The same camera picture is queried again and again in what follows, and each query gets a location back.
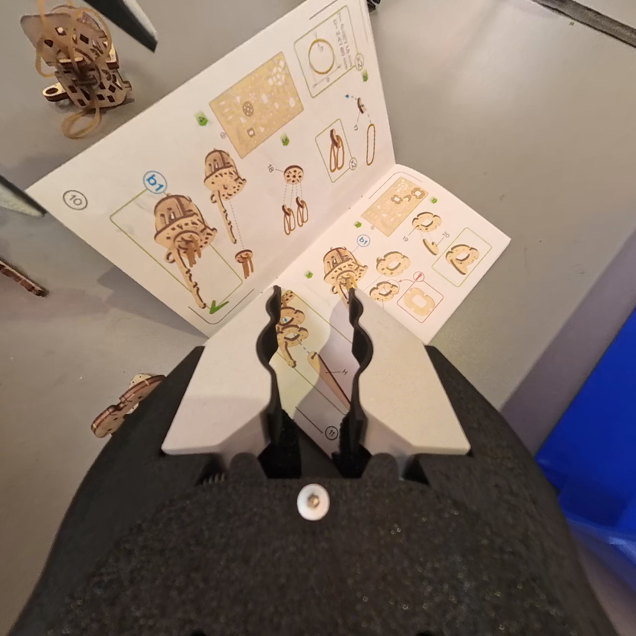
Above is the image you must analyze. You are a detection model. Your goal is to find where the dark brown wooden key part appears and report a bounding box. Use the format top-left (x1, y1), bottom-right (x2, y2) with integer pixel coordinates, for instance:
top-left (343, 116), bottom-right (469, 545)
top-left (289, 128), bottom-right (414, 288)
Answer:
top-left (0, 258), bottom-right (50, 298)

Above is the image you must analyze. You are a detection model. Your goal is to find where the dark grey strip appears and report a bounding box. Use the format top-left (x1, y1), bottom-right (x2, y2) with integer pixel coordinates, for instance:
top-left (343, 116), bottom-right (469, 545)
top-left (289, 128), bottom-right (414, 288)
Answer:
top-left (534, 0), bottom-right (636, 50)

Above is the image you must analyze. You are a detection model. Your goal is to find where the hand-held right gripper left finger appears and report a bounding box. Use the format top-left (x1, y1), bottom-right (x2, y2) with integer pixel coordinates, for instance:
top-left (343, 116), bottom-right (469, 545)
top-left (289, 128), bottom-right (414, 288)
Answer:
top-left (161, 286), bottom-right (302, 479)

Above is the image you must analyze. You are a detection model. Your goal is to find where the flower-shaped wooden model part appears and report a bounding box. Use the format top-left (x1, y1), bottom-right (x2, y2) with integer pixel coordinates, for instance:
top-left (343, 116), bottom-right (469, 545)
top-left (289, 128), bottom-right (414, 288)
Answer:
top-left (90, 374), bottom-right (166, 439)

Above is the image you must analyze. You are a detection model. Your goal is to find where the blue plastic bin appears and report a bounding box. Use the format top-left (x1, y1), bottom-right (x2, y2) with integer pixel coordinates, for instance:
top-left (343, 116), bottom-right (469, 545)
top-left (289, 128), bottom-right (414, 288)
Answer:
top-left (534, 308), bottom-right (636, 552)

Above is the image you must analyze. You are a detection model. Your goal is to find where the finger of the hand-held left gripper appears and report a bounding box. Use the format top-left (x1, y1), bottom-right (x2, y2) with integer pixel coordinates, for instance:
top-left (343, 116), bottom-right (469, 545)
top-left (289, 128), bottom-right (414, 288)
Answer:
top-left (112, 0), bottom-right (159, 53)
top-left (0, 174), bottom-right (48, 218)

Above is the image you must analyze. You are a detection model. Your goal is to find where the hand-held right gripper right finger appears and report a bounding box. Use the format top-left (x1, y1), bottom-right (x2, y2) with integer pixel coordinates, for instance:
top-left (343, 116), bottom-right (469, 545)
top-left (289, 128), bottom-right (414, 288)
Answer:
top-left (330, 287), bottom-right (472, 479)

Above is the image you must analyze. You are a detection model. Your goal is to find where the paper instruction booklet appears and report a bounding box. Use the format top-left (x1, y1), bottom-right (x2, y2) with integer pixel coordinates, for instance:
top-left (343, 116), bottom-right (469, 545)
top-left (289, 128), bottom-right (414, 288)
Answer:
top-left (25, 0), bottom-right (511, 460)

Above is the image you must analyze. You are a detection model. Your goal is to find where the wooden dome model with rubber bands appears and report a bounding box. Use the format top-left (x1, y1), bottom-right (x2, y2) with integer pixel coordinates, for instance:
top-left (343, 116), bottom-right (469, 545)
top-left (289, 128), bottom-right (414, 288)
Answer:
top-left (20, 0), bottom-right (134, 141)

